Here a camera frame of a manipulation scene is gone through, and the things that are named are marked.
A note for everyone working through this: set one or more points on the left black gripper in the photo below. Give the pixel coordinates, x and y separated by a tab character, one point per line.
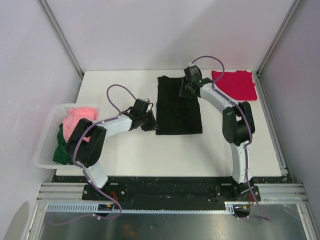
153	125

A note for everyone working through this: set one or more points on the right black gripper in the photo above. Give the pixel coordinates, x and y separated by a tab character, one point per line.
183	93

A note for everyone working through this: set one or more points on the black t-shirt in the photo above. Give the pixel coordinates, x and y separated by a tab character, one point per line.
176	115

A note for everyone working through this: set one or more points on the red t-shirt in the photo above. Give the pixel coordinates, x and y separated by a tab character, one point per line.
238	85

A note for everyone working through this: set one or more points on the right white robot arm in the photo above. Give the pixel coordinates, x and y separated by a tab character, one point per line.
237	120

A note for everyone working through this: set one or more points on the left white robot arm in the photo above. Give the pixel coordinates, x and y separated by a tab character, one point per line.
86	142

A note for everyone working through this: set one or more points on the pink t-shirt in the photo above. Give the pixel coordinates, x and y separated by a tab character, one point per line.
70	122

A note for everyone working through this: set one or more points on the green t-shirt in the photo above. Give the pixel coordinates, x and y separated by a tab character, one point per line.
60	155

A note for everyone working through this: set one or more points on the white plastic basket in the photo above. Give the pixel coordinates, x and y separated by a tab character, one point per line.
48	143

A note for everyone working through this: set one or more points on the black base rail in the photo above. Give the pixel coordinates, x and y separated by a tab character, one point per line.
141	193

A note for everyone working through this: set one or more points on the right aluminium frame post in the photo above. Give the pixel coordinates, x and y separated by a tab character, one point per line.
284	27

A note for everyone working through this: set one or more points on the aluminium frame post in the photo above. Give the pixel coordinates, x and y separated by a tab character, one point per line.
48	13
284	27

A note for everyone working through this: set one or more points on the left aluminium frame post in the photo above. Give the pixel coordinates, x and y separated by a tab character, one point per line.
48	13

